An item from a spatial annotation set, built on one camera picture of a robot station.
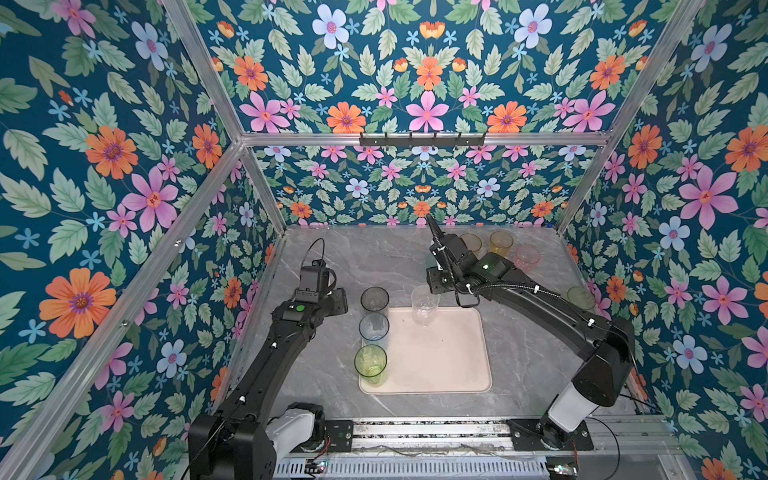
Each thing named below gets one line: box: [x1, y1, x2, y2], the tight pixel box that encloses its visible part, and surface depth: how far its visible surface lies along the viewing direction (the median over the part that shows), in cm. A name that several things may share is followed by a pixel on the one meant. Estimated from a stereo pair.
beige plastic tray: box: [358, 307, 493, 395], surface depth 89 cm
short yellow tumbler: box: [489, 230, 514, 258], surface depth 109 cm
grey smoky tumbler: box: [360, 286, 390, 312], surface depth 87 cm
